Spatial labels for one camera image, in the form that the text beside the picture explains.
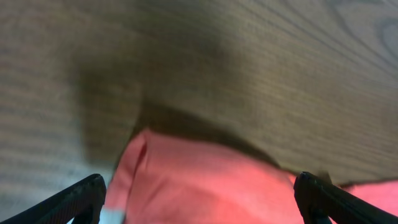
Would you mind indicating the red t-shirt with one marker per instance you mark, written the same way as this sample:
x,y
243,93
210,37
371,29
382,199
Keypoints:
x,y
163,179

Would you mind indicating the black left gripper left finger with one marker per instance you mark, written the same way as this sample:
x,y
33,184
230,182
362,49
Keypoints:
x,y
80,203

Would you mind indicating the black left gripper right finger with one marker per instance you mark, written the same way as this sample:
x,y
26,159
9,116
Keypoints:
x,y
322,202

